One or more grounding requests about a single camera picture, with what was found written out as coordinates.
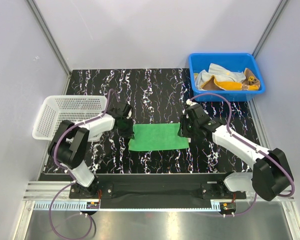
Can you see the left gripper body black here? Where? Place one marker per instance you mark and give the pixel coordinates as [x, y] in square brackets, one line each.
[126, 130]

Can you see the green microfiber towel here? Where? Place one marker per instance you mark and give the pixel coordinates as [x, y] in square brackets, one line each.
[157, 137]

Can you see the right small circuit board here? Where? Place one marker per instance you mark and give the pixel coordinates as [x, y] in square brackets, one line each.
[228, 206]

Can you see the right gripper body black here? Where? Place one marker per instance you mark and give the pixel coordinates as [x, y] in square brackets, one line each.
[188, 129]

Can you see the white perforated plastic basket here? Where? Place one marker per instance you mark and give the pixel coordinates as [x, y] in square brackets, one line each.
[57, 108]

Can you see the right aluminium frame post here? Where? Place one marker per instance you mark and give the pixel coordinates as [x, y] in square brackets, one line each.
[270, 26]

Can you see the left small circuit board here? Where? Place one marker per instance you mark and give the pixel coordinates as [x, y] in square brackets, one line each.
[93, 205]

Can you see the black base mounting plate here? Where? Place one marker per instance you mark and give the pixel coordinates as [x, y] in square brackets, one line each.
[183, 191]

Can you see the black marble pattern mat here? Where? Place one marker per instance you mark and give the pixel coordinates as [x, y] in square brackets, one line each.
[158, 96]

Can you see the small circuit board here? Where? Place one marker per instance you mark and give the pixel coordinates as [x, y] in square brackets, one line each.
[228, 206]
[93, 205]

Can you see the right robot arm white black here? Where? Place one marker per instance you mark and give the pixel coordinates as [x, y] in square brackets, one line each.
[271, 173]

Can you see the light grey towel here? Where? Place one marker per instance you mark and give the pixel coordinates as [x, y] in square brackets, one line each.
[220, 73]

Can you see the left aluminium frame post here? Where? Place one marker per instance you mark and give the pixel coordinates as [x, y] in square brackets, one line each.
[48, 35]

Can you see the brown yellow towel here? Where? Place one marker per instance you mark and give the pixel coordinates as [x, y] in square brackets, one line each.
[251, 83]

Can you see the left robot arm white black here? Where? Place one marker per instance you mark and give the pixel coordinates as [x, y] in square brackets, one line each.
[68, 146]

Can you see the aluminium rail front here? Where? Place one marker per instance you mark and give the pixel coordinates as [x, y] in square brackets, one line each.
[46, 191]

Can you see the aluminium frame post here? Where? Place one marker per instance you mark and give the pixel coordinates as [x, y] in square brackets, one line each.
[48, 35]
[270, 26]

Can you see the blue plastic bin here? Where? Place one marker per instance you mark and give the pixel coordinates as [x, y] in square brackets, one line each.
[234, 62]

